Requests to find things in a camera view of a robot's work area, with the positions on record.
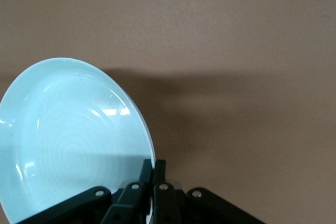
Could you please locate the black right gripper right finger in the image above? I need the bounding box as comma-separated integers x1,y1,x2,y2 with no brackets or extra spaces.
153,159,267,224

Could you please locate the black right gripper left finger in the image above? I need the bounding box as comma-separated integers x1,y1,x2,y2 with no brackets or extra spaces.
23,158,153,224

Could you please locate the light blue round plate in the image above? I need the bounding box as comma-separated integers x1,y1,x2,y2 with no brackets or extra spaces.
0,56,155,224

